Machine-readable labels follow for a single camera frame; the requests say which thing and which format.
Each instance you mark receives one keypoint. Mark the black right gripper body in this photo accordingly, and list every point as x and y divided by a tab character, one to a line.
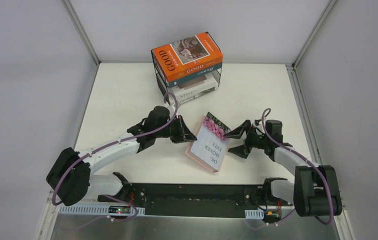
248	139

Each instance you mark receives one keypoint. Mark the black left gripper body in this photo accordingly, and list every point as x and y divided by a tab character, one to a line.
178	129

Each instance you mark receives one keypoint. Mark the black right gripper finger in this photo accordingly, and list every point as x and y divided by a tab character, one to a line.
239	131
241	151

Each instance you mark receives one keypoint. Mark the pink floral Designer Fate book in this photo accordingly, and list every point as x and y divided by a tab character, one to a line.
211	145

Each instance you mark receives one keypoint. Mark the white Style magazine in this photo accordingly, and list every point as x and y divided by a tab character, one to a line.
194	87

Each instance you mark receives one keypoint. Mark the white Singularity book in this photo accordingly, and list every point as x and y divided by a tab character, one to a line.
192	97

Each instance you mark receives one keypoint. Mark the teal Humor book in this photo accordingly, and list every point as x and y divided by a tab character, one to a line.
215	70

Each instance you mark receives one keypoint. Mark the orange Good Morning book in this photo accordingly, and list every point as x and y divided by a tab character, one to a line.
181	58

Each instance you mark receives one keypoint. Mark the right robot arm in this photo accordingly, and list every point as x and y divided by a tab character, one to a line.
305	175

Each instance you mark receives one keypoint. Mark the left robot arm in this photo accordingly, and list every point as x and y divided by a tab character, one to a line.
73	176

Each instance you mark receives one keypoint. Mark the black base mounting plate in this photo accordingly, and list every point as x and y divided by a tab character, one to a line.
196	200

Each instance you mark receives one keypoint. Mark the black wire wooden shelf rack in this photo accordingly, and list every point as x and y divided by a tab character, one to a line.
160	77

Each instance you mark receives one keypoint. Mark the aluminium frame rail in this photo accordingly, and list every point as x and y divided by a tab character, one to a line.
226	201

